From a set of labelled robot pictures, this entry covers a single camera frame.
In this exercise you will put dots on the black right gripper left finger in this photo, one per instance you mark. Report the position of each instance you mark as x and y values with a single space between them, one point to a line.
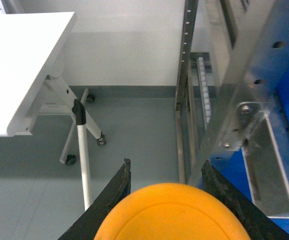
119 187

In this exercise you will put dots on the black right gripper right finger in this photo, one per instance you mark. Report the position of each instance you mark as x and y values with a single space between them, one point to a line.
255 222

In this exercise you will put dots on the yellow mushroom push button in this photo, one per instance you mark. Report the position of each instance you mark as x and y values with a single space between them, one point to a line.
171 211

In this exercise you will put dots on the large blue storage bin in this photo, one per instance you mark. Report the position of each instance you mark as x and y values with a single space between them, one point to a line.
252 111

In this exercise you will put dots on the white folding table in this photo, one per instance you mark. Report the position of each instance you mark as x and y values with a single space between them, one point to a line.
29 46

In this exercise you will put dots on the metal shelf rack frame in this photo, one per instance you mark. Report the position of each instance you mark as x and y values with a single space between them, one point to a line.
203 63

